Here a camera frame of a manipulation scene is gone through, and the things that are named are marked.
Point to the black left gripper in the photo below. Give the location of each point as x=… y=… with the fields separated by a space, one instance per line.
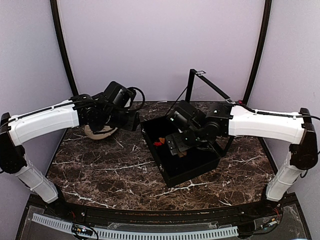
x=132 y=124

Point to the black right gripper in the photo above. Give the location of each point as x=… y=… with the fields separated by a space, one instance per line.
x=181 y=146

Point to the tan brown sock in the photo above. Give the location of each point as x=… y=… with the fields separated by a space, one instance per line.
x=182 y=154

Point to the black argyle sock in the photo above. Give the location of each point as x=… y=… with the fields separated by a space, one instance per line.
x=160 y=142

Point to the black glass-lid display box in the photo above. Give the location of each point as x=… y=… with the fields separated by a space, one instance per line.
x=174 y=169

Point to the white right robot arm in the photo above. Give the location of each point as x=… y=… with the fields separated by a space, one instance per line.
x=296 y=128

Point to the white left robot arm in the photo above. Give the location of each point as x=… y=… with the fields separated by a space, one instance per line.
x=17 y=130

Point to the black table edge rail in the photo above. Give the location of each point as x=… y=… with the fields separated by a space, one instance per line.
x=238 y=214

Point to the white slotted cable duct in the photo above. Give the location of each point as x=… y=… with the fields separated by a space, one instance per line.
x=124 y=231

